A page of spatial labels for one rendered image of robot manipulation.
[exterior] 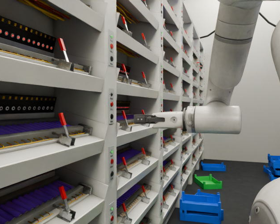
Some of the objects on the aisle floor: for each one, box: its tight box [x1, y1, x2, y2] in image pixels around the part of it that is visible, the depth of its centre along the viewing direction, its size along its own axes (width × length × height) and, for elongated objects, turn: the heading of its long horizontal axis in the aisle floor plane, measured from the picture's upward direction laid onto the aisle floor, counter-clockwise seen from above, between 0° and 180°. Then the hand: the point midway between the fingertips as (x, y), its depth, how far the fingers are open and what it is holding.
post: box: [54, 0, 117, 224], centre depth 93 cm, size 20×9×182 cm
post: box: [127, 0, 163, 224], centre depth 160 cm, size 20×9×182 cm
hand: (140, 119), depth 87 cm, fingers closed
